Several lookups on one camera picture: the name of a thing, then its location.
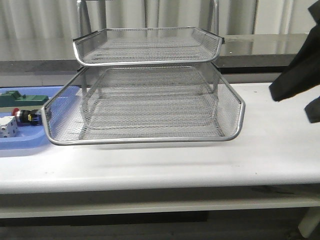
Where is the green terminal block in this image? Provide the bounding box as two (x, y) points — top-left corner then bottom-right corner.
(0, 90), (49, 108)

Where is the red emergency stop button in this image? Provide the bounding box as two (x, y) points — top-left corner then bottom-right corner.
(11, 107), (43, 126)

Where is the white circuit breaker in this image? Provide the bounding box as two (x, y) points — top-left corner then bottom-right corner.
(0, 116), (18, 138)

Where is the blue plastic tray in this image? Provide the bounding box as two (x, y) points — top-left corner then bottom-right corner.
(0, 85), (81, 151)

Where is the silver metal rack frame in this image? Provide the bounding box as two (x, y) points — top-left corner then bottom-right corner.
(76, 0), (226, 141)

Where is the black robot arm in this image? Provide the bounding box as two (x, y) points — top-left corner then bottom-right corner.
(269, 1), (320, 102)

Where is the dark background workbench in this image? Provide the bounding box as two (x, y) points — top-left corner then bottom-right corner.
(0, 33), (307, 88)

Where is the white table leg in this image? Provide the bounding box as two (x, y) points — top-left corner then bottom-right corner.
(298, 207), (320, 238)

